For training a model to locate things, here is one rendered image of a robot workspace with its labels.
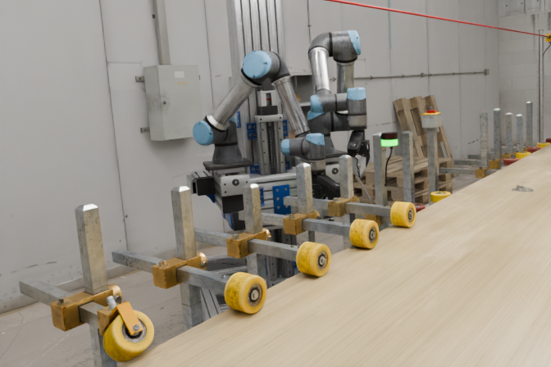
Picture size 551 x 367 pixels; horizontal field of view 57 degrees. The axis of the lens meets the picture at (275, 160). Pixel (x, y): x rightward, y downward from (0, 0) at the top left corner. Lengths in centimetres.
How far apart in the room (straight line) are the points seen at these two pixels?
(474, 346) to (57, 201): 342
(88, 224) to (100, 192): 305
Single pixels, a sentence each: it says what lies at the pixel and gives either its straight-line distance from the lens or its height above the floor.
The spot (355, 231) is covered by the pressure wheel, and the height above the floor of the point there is 96.
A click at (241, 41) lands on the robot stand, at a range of 269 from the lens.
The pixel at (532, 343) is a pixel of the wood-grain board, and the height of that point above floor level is 90.
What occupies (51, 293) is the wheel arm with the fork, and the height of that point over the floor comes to 96.
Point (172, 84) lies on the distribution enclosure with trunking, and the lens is 420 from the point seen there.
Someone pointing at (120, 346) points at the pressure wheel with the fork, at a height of 94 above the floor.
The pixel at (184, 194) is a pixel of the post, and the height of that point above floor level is 113.
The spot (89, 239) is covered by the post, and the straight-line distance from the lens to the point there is 112.
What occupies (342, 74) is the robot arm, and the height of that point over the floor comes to 143.
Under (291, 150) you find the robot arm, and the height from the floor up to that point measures 112.
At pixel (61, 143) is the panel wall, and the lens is 401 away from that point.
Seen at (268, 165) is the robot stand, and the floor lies 99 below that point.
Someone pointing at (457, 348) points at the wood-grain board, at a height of 90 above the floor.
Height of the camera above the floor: 136
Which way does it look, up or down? 8 degrees down
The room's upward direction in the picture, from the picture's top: 4 degrees counter-clockwise
